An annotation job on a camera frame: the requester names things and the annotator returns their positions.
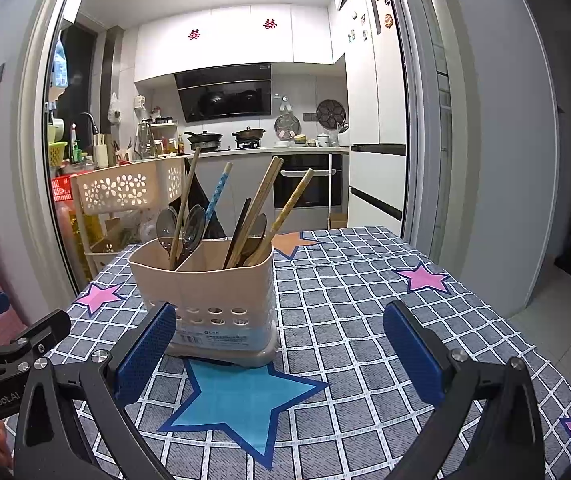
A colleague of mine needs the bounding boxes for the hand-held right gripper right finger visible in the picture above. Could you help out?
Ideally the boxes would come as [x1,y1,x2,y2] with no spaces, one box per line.
[383,300,547,480]

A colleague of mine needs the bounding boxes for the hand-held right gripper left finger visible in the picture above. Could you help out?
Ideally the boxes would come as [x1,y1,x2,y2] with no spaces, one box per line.
[12,302,178,480]

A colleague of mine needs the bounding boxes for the beige plastic utensil holder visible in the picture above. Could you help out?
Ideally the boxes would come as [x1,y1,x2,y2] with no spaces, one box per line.
[128,237,277,368]

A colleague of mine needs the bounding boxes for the dark chopstick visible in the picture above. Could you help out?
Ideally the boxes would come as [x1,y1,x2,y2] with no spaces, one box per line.
[222,198,253,270]

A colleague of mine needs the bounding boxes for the blue patterned chopstick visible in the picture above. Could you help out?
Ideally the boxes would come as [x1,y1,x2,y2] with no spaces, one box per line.
[204,161,234,236]

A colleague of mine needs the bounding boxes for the grey checked star tablecloth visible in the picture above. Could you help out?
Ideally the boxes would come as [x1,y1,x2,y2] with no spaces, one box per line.
[0,226,571,480]

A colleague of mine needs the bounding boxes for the yellow oil bottle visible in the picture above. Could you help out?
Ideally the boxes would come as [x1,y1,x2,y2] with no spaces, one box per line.
[68,210,91,271]

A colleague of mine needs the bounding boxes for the beige flower-cutout trolley rack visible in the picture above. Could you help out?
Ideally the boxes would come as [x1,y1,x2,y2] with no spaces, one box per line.
[70,156,188,281]

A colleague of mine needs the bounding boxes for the green plastic basket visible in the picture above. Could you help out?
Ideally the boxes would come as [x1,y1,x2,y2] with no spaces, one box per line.
[49,142,71,167]

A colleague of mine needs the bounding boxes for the white knife block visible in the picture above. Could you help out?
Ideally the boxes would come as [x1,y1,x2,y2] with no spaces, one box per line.
[94,132,111,168]

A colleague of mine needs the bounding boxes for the black built-in oven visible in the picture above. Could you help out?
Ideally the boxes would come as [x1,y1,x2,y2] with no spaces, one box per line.
[271,152,342,211]

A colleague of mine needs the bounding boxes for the black kitchen faucet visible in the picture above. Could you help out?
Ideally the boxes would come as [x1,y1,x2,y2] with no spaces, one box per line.
[78,112,100,148]

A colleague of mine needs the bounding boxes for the glass jug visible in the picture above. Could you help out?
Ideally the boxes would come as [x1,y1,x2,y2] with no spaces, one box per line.
[138,119,155,157]

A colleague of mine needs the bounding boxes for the grey kitchen counter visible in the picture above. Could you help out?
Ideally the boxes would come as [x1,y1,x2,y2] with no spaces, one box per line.
[185,146,350,231]

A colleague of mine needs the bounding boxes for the black wok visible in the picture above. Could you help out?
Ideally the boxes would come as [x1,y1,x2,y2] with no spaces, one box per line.
[232,126,266,148]
[184,130,224,152]

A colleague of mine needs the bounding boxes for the white fridge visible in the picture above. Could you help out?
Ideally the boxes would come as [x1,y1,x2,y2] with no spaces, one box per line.
[330,0,409,231]

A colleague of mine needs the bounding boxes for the dark round tray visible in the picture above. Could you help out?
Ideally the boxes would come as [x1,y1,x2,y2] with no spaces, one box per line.
[315,99,349,128]

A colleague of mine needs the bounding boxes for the round metal steamer rack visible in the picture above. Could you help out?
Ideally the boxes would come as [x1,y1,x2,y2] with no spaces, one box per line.
[274,114,302,141]

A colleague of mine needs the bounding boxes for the black range hood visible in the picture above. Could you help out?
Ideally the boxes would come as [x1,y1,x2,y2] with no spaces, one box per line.
[174,63,272,123]

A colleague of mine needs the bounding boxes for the white upper kitchen cabinets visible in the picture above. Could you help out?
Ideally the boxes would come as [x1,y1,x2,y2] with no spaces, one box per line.
[134,4,336,83]

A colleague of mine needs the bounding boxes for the white mop handle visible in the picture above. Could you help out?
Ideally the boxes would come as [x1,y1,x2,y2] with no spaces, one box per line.
[326,152,335,231]

